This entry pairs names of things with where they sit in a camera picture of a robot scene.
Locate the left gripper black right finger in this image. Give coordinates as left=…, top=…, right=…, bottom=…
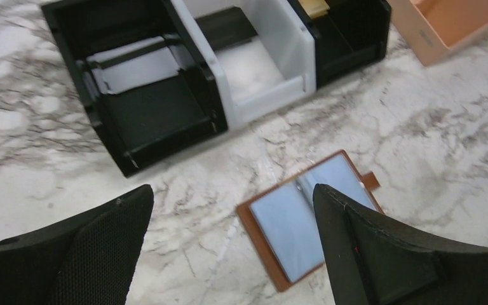
left=313, top=184, right=488, bottom=304

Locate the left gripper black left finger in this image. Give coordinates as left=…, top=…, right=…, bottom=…
left=0, top=184, right=154, bottom=304

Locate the brown leather card holder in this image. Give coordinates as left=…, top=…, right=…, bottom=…
left=236, top=150, right=382, bottom=292

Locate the black and white card tray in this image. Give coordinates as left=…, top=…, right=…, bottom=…
left=41, top=1, right=391, bottom=177

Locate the silver card in tray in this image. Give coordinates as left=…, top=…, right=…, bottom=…
left=86, top=36, right=194, bottom=95

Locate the gold card in tray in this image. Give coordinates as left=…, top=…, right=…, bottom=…
left=298, top=0, right=330, bottom=19

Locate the black card in tray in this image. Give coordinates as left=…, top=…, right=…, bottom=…
left=195, top=6, right=258, bottom=51

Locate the orange plastic file organizer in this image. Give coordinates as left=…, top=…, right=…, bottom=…
left=388, top=0, right=488, bottom=66

